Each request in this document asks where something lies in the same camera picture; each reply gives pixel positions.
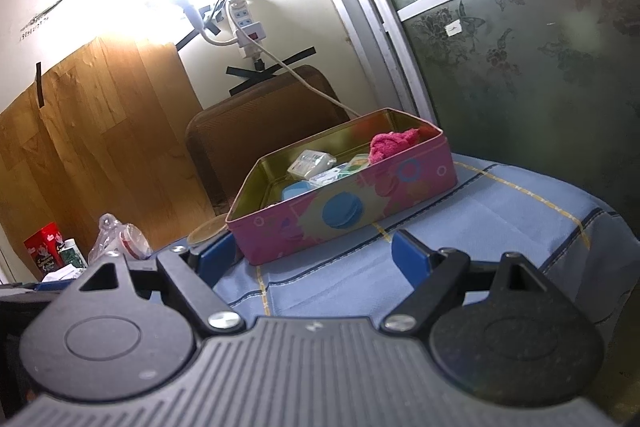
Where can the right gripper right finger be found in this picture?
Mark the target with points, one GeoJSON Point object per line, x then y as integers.
{"type": "Point", "coordinates": [498, 330]}

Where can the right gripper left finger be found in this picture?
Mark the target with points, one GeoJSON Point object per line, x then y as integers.
{"type": "Point", "coordinates": [125, 328]}

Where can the blue plastic case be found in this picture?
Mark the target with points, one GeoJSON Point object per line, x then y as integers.
{"type": "Point", "coordinates": [296, 189]}

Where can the pink fluffy cloth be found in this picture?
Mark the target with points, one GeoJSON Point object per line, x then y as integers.
{"type": "Point", "coordinates": [386, 145]}

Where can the cotton swab bag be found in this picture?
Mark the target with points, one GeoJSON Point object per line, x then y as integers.
{"type": "Point", "coordinates": [327, 177]}

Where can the small white tissue pack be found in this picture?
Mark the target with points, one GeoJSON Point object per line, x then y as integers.
{"type": "Point", "coordinates": [309, 163]}

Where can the teal tissue packet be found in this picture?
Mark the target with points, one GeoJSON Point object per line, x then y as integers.
{"type": "Point", "coordinates": [357, 163]}

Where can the large white tissue pack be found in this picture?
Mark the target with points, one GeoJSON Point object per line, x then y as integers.
{"type": "Point", "coordinates": [69, 272]}

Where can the red snack tin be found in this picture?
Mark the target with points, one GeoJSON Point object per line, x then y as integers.
{"type": "Point", "coordinates": [42, 247]}

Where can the green drink carton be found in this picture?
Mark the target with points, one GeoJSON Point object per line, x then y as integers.
{"type": "Point", "coordinates": [71, 254]}

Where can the bagged paper cups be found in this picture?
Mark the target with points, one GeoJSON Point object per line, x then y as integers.
{"type": "Point", "coordinates": [119, 238]}

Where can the round red-label tub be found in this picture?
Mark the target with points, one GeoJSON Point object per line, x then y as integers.
{"type": "Point", "coordinates": [211, 229]}

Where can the pink tin box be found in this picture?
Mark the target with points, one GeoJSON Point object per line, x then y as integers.
{"type": "Point", "coordinates": [266, 226]}

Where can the white power strip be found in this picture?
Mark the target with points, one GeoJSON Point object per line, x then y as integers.
{"type": "Point", "coordinates": [248, 31]}

